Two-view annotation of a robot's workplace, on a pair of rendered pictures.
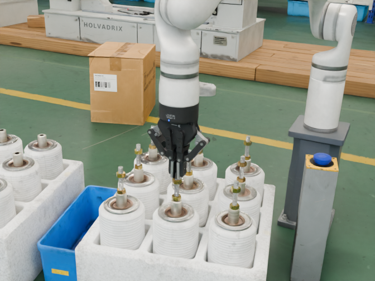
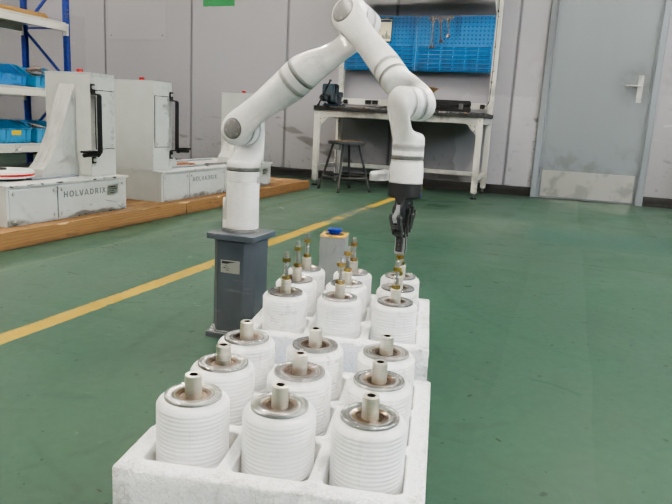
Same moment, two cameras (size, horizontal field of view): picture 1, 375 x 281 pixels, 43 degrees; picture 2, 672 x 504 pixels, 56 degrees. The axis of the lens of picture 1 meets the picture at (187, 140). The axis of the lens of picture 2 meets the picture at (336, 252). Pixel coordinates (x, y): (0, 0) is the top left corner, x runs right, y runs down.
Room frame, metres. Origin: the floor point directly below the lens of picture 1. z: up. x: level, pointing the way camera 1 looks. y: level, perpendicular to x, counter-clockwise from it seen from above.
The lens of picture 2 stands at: (1.08, 1.41, 0.62)
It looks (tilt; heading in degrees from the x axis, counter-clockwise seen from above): 12 degrees down; 266
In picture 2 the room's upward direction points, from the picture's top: 3 degrees clockwise
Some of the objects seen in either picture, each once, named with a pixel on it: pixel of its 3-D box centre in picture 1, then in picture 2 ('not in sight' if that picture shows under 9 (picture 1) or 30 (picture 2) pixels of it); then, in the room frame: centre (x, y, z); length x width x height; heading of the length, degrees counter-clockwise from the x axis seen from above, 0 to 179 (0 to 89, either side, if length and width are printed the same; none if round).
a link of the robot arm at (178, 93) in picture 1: (183, 82); (398, 167); (0.86, 0.01, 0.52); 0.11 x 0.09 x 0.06; 153
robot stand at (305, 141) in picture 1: (312, 175); (240, 282); (1.24, -0.37, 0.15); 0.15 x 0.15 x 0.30; 67
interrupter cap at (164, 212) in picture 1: (176, 212); (397, 288); (0.85, 0.02, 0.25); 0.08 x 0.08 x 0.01
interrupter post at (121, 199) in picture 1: (121, 199); (395, 296); (0.87, 0.13, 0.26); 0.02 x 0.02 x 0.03
